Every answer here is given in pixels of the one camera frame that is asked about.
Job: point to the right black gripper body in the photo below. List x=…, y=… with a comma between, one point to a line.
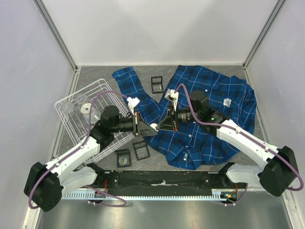
x=174, y=114

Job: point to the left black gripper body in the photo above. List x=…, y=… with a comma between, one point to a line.
x=136, y=119

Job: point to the blue plaid shirt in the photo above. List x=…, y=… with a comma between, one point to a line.
x=190, y=146

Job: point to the light blue round brooch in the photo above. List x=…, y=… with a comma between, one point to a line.
x=123, y=160

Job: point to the orange round brooch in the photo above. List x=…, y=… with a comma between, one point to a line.
x=154, y=126

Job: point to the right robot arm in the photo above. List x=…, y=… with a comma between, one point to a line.
x=275, y=168

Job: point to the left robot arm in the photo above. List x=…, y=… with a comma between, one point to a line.
x=47, y=183

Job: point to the white ceramic mug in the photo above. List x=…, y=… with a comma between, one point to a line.
x=90, y=113

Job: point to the clear glass right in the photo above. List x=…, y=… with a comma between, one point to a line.
x=82, y=99

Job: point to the clear glass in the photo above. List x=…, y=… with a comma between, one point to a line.
x=82, y=99
x=69, y=110

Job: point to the clear glass left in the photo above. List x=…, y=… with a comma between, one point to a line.
x=69, y=110

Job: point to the black frame front middle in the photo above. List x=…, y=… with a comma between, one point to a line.
x=141, y=150

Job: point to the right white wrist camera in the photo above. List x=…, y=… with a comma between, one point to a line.
x=172, y=96

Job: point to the black frame near rack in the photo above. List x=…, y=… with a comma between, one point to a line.
x=123, y=153

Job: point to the black frame at back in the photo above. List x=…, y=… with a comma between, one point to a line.
x=157, y=84

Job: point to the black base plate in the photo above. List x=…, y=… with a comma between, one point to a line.
x=126, y=178

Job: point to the light blue cable duct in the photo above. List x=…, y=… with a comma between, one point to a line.
x=89, y=194

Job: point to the left aluminium frame post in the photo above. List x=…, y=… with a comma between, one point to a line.
x=55, y=32

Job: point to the aluminium frame post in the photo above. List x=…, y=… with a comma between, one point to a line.
x=264, y=31
x=55, y=32

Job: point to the right aluminium frame post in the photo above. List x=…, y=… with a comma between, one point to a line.
x=264, y=31

